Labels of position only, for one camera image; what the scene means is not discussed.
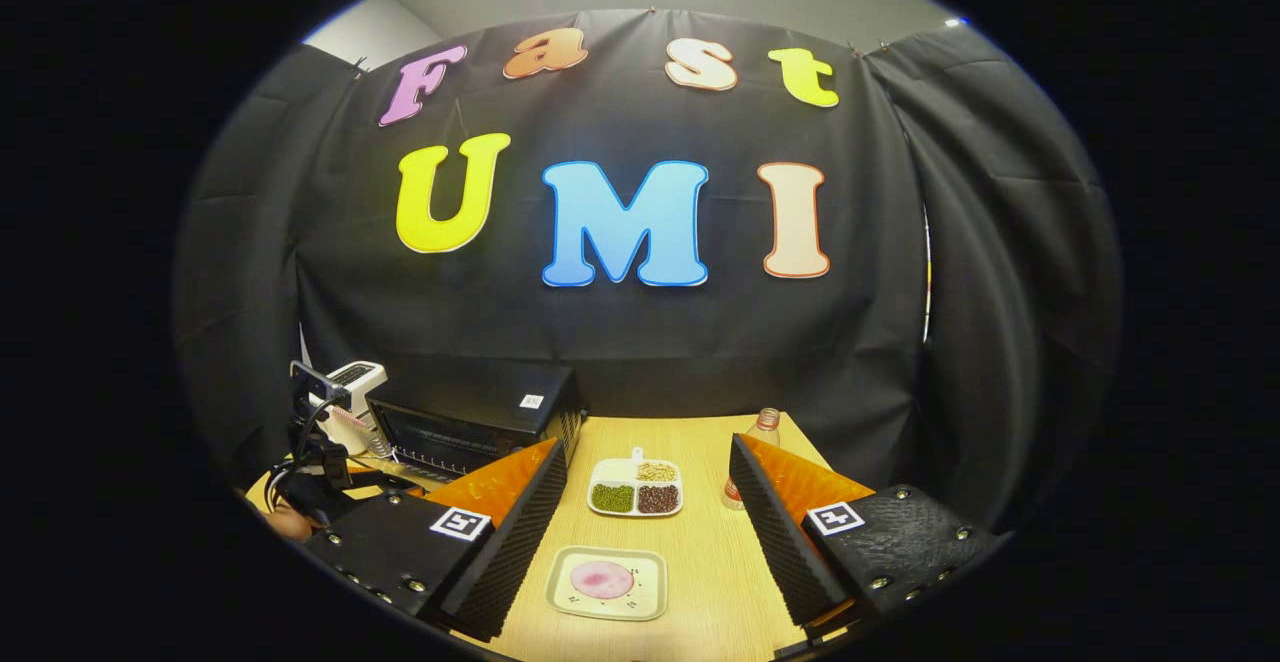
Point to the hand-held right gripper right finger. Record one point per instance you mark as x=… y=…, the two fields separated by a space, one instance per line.
x=775 y=542

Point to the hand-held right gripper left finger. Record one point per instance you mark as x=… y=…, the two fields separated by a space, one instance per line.
x=500 y=552

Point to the pink round meat slice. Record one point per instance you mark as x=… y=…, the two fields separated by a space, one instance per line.
x=602 y=579

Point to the cream square plate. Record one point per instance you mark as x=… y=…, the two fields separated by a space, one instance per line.
x=650 y=602

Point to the black electric oven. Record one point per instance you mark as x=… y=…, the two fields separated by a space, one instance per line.
x=470 y=407

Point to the red checked strip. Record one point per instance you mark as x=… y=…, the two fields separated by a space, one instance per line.
x=352 y=416

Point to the white toaster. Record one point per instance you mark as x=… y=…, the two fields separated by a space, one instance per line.
x=360 y=382

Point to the plastic bottle with red label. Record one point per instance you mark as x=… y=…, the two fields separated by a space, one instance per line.
x=765 y=427

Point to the white divided dish of beans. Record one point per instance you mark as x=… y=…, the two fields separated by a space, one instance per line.
x=635 y=487

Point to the black backdrop cloth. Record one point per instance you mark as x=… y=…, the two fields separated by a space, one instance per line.
x=600 y=342

